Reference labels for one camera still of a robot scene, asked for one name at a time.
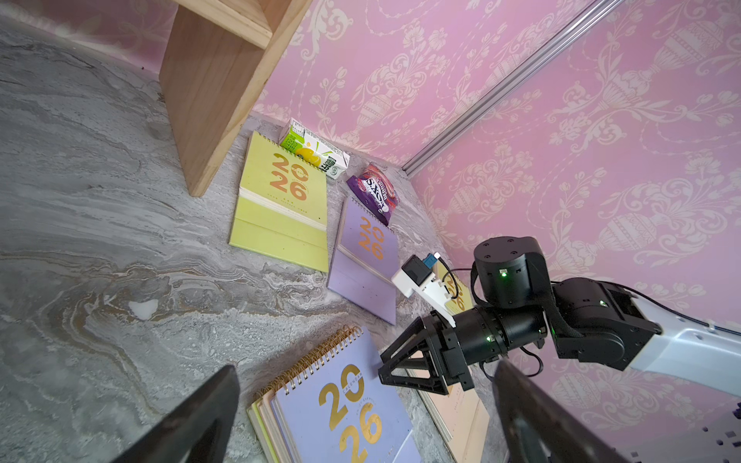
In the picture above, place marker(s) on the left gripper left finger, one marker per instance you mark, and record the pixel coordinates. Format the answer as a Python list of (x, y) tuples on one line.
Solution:
[(198, 430)]

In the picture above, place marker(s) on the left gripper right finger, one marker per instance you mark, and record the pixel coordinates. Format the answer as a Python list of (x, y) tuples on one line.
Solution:
[(537, 428)]

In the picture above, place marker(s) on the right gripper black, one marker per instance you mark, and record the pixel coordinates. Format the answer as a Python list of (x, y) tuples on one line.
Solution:
[(435, 352)]

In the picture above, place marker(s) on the green calendar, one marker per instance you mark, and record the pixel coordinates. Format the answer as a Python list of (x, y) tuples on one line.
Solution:
[(461, 296), (282, 208), (255, 428)]

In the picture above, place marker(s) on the pink calendar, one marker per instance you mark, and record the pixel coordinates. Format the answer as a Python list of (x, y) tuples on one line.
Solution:
[(462, 419), (277, 457)]

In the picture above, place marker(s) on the purple calendar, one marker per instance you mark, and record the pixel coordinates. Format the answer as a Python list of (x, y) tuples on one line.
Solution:
[(335, 409), (365, 259)]

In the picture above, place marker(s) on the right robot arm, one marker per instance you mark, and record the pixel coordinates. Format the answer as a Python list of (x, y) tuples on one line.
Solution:
[(516, 304)]

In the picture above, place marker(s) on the purple snack bag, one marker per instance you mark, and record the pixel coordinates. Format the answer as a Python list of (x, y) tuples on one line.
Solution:
[(375, 191)]

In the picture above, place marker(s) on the green calendar back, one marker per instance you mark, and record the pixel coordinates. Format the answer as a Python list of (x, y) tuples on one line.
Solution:
[(282, 208)]

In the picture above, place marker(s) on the green juice carton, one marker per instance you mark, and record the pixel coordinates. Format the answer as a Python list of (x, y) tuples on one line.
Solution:
[(302, 142)]

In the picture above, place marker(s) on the wooden two-tier shelf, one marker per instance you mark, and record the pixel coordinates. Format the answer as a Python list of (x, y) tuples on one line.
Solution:
[(218, 59)]

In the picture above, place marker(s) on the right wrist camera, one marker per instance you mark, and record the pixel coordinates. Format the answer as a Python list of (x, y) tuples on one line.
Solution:
[(417, 276)]

